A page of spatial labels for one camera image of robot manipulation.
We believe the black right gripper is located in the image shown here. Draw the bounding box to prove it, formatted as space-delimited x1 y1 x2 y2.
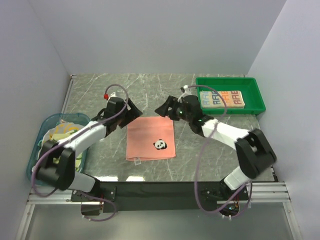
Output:
154 95 192 123

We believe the colourful striped rabbit towel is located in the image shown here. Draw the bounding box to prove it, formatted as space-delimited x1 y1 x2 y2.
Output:
199 90 245 109

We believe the salmon pink towel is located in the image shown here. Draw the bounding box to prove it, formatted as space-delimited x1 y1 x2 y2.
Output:
126 116 176 161

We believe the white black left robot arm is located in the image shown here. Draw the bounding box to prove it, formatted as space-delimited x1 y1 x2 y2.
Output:
30 97 143 201

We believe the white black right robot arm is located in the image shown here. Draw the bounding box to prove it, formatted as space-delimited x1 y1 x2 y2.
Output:
155 93 277 201

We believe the teal plastic basket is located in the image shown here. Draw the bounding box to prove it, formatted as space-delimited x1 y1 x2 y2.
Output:
26 113 91 180

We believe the yellow green patterned towel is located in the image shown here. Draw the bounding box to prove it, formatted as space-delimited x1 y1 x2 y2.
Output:
37 120 85 173

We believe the green plastic tray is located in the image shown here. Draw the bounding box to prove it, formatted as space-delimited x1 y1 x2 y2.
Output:
195 77 266 116

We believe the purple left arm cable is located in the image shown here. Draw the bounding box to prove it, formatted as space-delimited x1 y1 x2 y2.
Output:
30 83 130 222

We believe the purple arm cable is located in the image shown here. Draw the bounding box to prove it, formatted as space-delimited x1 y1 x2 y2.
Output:
180 84 253 218
30 83 130 222

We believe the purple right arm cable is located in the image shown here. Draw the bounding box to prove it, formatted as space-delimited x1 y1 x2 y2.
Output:
180 84 253 218

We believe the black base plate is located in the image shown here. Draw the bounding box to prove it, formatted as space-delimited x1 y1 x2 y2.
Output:
71 181 249 212

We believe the aluminium mounting rail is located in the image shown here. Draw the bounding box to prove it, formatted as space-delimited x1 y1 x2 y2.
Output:
27 181 290 212

